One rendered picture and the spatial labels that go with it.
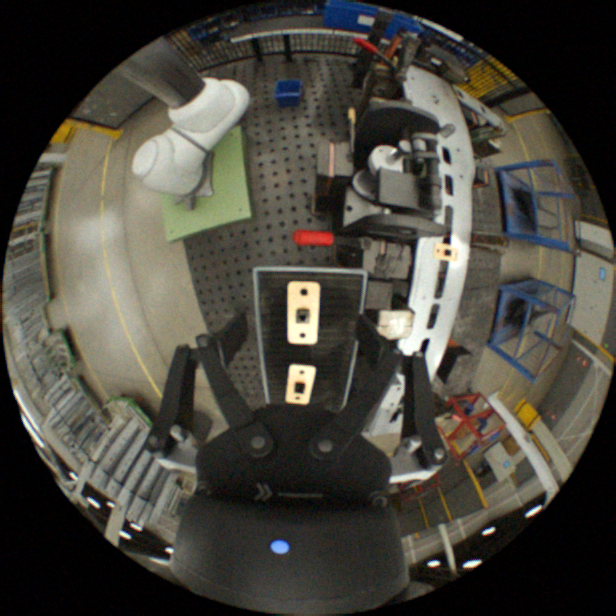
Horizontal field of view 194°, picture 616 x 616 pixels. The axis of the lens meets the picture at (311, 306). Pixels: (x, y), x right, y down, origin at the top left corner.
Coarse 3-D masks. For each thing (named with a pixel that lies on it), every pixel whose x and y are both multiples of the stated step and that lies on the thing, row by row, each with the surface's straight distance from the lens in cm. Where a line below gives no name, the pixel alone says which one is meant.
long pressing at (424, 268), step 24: (408, 72) 76; (408, 96) 63; (432, 96) 72; (456, 120) 71; (456, 144) 64; (456, 168) 58; (456, 192) 55; (456, 216) 54; (432, 240) 48; (456, 240) 53; (432, 264) 48; (456, 264) 54; (408, 288) 46; (432, 288) 49; (456, 288) 55; (456, 312) 59; (432, 336) 56; (432, 360) 62; (384, 408) 68; (384, 432) 83
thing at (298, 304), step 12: (288, 288) 22; (300, 288) 22; (312, 288) 22; (288, 300) 22; (300, 300) 22; (312, 300) 22; (288, 312) 23; (300, 312) 22; (312, 312) 23; (288, 324) 24; (300, 324) 23; (312, 324) 23; (312, 336) 24
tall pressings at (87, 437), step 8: (80, 392) 737; (72, 400) 734; (80, 400) 771; (64, 408) 735; (72, 408) 771; (80, 408) 751; (88, 408) 759; (56, 416) 740; (64, 416) 773; (72, 416) 747; (80, 416) 779; (64, 424) 752; (104, 424) 751; (56, 432) 760; (72, 432) 763; (80, 432) 768; (88, 432) 797; (96, 432) 756; (64, 440) 768; (72, 440) 794; (80, 440) 749; (88, 440) 772; (72, 448) 754; (80, 456) 761
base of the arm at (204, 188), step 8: (208, 152) 78; (208, 160) 76; (208, 168) 74; (208, 176) 73; (200, 184) 71; (208, 184) 73; (192, 192) 72; (200, 192) 73; (208, 192) 72; (176, 200) 79; (184, 200) 75; (192, 200) 74; (192, 208) 74
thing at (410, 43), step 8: (408, 32) 55; (408, 40) 53; (416, 40) 53; (424, 40) 55; (408, 48) 54; (416, 48) 54; (400, 56) 58; (408, 56) 55; (400, 64) 57; (408, 64) 57; (400, 72) 59
